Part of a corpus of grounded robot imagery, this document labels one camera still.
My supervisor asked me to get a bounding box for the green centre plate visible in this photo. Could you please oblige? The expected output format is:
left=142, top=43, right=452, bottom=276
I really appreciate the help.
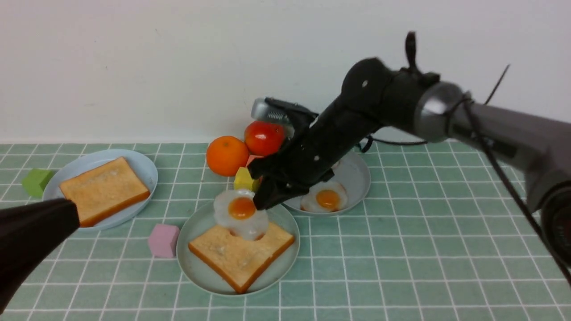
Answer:
left=177, top=201, right=300, bottom=297

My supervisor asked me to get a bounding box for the orange fruit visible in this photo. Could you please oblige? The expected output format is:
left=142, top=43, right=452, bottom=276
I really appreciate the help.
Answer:
left=206, top=136, right=250, bottom=177

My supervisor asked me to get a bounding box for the light blue plate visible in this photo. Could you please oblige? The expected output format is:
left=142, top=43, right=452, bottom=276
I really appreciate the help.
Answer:
left=42, top=149, right=158, bottom=231

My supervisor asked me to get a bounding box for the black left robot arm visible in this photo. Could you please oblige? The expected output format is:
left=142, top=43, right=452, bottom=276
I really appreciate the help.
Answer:
left=0, top=198, right=80, bottom=313

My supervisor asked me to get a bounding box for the green wooden cube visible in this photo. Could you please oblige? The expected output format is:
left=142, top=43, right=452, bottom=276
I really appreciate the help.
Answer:
left=21, top=168, right=55, bottom=199

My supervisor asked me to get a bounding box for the yellow wooden cube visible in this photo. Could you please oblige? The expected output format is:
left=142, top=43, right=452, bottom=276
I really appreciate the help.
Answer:
left=234, top=167, right=262, bottom=192

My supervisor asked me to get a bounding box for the salmon wooden cube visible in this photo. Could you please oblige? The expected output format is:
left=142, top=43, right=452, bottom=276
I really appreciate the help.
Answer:
left=245, top=155, right=262, bottom=167

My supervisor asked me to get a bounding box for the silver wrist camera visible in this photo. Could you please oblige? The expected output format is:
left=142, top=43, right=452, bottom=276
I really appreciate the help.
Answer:
left=251, top=97, right=319, bottom=138

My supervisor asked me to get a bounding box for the grey egg plate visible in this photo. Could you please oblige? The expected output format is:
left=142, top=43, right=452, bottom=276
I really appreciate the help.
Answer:
left=283, top=152, right=371, bottom=217

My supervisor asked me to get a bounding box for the pink wooden cube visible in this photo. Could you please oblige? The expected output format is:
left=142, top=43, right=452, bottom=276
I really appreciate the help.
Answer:
left=148, top=224, right=180, bottom=258

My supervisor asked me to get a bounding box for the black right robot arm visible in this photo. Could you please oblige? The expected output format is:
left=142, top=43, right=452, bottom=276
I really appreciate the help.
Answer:
left=248, top=31, right=571, bottom=280

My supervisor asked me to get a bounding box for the red tomato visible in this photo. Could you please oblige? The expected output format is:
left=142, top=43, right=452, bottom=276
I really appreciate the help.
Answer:
left=244, top=121, right=286, bottom=156

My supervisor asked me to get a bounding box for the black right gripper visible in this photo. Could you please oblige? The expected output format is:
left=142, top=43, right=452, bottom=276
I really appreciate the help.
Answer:
left=249, top=97, right=381, bottom=210

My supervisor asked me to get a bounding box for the toast slice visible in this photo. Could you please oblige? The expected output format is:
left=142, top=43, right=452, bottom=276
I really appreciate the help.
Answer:
left=59, top=156, right=151, bottom=228
left=189, top=223, right=293, bottom=291

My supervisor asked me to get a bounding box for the fried egg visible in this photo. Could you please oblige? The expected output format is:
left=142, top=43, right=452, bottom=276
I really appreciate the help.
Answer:
left=300, top=181, right=348, bottom=213
left=213, top=189, right=269, bottom=241

